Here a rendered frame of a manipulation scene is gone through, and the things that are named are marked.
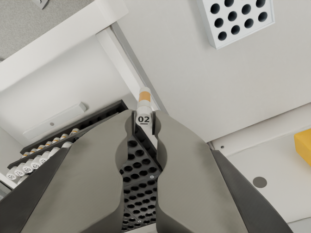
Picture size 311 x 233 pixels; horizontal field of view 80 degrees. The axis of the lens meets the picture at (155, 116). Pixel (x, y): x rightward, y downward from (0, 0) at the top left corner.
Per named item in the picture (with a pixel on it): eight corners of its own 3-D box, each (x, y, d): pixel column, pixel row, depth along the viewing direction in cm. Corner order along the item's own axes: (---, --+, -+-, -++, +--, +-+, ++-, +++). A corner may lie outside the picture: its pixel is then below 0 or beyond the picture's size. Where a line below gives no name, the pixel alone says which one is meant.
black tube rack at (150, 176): (32, 137, 30) (6, 168, 25) (124, 91, 27) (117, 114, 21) (110, 207, 41) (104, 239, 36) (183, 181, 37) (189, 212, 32)
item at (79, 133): (9, 164, 26) (6, 167, 25) (118, 112, 22) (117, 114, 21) (20, 172, 26) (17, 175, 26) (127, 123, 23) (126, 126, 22)
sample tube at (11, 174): (23, 151, 28) (3, 176, 24) (29, 148, 28) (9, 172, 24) (31, 156, 29) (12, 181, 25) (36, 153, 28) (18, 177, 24)
